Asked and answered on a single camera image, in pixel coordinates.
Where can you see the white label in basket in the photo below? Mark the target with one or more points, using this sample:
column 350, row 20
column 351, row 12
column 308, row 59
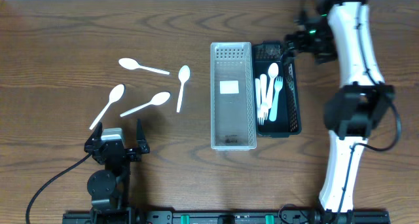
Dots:
column 229, row 87

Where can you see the white fork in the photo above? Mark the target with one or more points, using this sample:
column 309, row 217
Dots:
column 260, row 118
column 278, row 85

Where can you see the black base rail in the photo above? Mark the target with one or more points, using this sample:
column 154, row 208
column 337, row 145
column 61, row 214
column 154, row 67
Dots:
column 167, row 217

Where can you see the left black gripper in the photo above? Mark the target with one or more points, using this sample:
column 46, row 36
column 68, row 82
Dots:
column 117, row 152

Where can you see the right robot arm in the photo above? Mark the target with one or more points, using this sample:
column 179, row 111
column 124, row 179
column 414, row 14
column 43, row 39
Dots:
column 341, row 31

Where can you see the clear plastic basket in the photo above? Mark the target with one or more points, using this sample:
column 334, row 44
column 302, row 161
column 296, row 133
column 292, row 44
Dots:
column 233, row 126

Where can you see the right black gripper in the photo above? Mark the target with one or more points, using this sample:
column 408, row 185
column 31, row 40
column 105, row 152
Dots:
column 330, row 52

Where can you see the black plastic basket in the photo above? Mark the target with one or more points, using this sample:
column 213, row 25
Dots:
column 288, row 121

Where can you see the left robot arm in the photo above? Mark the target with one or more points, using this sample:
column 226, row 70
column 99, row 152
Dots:
column 109, row 188

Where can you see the white fork tines down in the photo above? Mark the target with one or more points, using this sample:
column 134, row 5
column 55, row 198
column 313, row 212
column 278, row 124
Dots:
column 264, row 105

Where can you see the white spoon group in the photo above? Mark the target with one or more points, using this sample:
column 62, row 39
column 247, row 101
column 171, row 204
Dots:
column 273, row 72

